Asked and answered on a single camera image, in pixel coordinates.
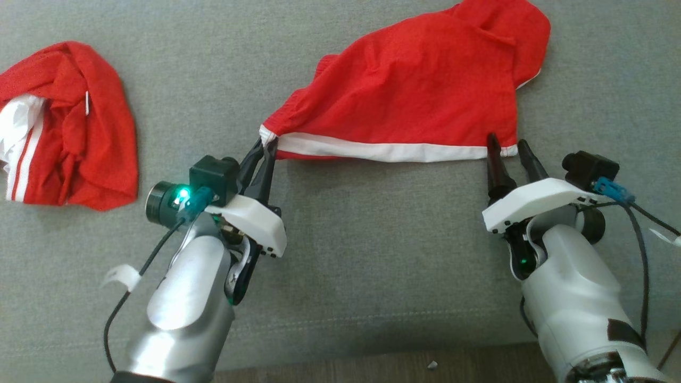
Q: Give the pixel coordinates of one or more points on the red basketball jersey white sleeves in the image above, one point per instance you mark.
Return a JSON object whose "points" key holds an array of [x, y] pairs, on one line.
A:
{"points": [[101, 133]]}

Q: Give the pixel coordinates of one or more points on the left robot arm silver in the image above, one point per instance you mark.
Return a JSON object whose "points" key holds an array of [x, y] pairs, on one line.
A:
{"points": [[181, 298]]}

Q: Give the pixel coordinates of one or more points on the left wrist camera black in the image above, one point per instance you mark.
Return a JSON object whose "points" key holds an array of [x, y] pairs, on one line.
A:
{"points": [[213, 173]]}

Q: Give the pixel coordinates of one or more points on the grey sofa seat cushion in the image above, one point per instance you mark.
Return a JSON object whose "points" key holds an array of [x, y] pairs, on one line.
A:
{"points": [[372, 239]]}

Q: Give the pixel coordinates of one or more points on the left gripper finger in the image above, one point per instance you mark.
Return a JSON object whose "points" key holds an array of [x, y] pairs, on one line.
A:
{"points": [[250, 170], [266, 181]]}

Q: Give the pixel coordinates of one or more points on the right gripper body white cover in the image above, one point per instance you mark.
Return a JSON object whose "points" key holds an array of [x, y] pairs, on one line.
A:
{"points": [[537, 202]]}

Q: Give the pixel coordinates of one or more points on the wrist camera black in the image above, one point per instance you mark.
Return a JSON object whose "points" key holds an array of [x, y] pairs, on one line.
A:
{"points": [[588, 167], [213, 173]]}

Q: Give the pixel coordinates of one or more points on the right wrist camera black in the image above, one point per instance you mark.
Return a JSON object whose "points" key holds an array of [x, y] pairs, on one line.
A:
{"points": [[588, 167]]}

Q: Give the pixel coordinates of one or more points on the red shorts white stripe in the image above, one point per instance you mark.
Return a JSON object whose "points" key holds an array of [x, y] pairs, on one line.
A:
{"points": [[425, 90]]}

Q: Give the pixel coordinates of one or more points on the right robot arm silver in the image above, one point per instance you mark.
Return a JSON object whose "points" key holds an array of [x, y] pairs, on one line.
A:
{"points": [[569, 287]]}

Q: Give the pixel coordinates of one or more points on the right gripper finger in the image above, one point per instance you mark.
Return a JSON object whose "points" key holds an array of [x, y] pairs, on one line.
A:
{"points": [[531, 165], [499, 170]]}

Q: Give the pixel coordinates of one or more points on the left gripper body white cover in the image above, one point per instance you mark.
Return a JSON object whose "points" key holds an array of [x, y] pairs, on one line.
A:
{"points": [[255, 223]]}

